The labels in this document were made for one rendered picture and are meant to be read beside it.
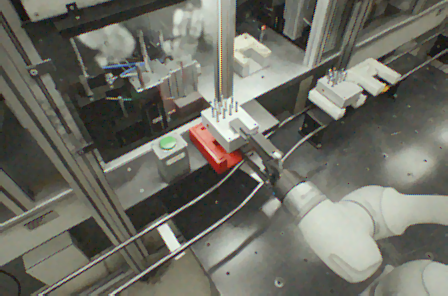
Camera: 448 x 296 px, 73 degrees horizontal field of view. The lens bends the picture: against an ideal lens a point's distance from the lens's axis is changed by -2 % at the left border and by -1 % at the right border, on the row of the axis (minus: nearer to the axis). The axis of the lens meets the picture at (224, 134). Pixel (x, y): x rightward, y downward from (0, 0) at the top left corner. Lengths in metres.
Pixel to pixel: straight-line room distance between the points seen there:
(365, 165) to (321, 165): 0.17
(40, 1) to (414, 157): 1.28
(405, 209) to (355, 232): 0.14
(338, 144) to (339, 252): 0.72
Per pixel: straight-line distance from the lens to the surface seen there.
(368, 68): 1.37
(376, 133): 1.41
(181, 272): 1.72
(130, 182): 0.89
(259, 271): 1.00
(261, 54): 1.19
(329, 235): 0.64
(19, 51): 0.67
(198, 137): 0.88
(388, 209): 0.74
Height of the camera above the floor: 1.64
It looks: 50 degrees down
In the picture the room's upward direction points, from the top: straight up
